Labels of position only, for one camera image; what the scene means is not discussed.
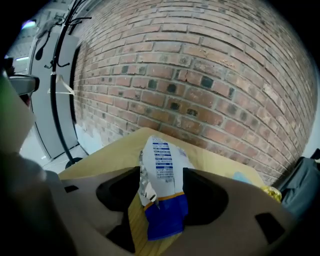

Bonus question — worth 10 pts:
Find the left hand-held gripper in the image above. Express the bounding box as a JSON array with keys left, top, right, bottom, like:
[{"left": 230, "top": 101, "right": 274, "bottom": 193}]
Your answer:
[{"left": 0, "top": 72, "right": 41, "bottom": 154}]

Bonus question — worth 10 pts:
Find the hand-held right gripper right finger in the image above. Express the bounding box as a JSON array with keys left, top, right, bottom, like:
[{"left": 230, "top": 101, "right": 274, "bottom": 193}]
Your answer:
[{"left": 159, "top": 166, "right": 301, "bottom": 256}]

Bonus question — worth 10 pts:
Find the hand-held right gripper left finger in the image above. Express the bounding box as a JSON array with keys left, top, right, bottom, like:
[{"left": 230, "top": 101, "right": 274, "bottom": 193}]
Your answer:
[{"left": 44, "top": 165, "right": 141, "bottom": 256}]

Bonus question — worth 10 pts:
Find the yellow wrapper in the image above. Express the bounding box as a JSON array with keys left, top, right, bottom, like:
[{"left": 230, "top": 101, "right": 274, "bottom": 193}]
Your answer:
[{"left": 261, "top": 184, "right": 282, "bottom": 203}]

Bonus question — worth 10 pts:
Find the white and blue wrapper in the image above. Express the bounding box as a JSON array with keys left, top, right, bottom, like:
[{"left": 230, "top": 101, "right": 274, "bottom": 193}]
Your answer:
[{"left": 138, "top": 135, "right": 196, "bottom": 241}]

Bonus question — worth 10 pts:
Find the light wooden board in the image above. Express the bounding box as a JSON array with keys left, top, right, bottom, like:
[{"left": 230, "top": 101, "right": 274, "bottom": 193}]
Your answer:
[{"left": 58, "top": 127, "right": 266, "bottom": 256}]

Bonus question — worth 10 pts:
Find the grey cabinet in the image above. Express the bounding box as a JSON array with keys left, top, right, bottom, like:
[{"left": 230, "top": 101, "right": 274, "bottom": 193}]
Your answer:
[{"left": 27, "top": 32, "right": 81, "bottom": 161}]

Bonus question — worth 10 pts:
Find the wooden clothes hanger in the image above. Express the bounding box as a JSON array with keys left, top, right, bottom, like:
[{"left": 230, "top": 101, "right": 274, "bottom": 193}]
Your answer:
[{"left": 47, "top": 73, "right": 76, "bottom": 97}]

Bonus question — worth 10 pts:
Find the black coat rack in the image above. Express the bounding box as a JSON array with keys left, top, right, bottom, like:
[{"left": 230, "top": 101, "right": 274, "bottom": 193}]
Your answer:
[{"left": 34, "top": 0, "right": 92, "bottom": 170}]

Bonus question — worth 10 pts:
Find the grey cap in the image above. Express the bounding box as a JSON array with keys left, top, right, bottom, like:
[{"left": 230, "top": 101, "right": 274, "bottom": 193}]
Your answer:
[{"left": 36, "top": 18, "right": 63, "bottom": 40}]

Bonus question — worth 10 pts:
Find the grey garment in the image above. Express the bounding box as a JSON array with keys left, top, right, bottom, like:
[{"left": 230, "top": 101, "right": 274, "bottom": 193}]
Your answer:
[{"left": 277, "top": 156, "right": 320, "bottom": 218}]

